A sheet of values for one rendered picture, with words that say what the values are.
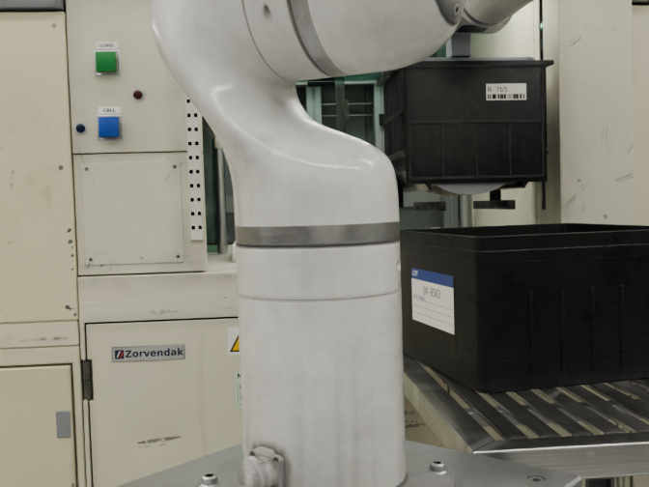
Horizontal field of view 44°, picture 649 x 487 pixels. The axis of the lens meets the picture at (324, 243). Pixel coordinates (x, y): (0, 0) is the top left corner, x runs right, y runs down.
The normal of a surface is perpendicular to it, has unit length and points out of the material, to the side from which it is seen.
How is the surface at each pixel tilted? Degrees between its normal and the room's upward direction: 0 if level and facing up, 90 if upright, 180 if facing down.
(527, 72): 90
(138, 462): 90
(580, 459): 90
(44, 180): 90
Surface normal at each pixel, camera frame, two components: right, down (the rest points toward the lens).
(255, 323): -0.76, 0.06
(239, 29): -0.37, 0.53
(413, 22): 0.26, 0.65
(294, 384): -0.36, 0.06
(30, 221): 0.08, 0.05
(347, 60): -0.18, 0.93
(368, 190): 0.61, -0.05
